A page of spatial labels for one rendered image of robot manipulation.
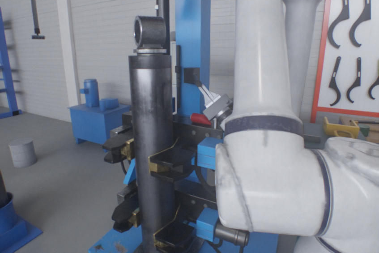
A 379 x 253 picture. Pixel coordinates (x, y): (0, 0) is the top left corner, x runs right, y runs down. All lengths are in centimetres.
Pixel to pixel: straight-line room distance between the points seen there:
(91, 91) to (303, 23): 343
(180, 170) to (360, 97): 233
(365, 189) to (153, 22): 97
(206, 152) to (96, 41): 361
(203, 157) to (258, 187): 80
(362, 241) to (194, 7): 132
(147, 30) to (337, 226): 96
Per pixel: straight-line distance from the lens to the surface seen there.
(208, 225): 138
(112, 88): 424
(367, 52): 294
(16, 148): 363
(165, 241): 133
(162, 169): 110
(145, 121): 109
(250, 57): 48
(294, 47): 75
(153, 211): 134
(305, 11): 75
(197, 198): 148
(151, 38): 108
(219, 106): 97
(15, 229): 238
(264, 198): 37
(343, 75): 291
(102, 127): 350
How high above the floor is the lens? 148
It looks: 15 degrees down
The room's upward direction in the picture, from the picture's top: straight up
